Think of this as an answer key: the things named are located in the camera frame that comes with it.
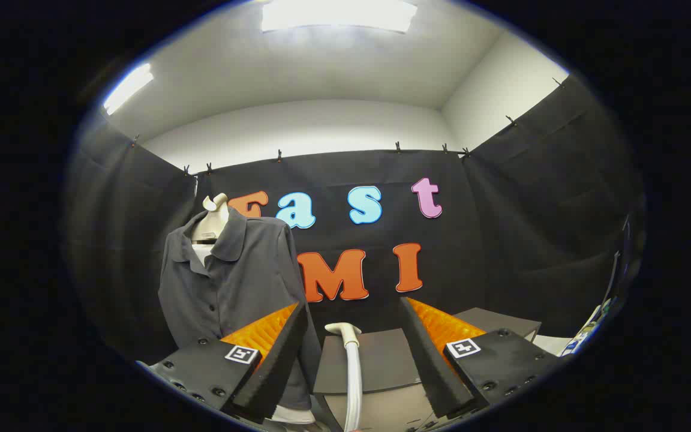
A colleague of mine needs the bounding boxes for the white garment steamer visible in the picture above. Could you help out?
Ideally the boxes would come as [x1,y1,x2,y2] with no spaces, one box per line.
[324,322,363,432]

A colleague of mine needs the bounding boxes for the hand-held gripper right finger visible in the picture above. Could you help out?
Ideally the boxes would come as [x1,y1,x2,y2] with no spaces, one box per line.
[398,296,562,419]

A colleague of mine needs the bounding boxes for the dark grey button shirt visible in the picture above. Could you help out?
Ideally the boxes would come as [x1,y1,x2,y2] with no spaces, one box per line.
[158,207,322,415]

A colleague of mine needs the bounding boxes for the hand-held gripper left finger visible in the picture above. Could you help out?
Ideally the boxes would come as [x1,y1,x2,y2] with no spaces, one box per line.
[136,302,310,424]

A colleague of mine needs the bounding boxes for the white side table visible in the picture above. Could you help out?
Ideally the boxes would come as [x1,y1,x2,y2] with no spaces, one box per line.
[561,297,619,359]

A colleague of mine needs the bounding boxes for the small ceiling light panel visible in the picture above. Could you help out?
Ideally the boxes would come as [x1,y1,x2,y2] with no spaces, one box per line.
[103,62,155,116]

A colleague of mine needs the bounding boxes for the thin dark stand pole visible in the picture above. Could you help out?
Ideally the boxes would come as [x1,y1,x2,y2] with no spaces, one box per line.
[600,213,631,304]

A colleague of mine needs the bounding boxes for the grey drawer cabinet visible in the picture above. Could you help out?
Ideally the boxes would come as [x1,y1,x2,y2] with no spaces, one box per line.
[313,307,543,432]

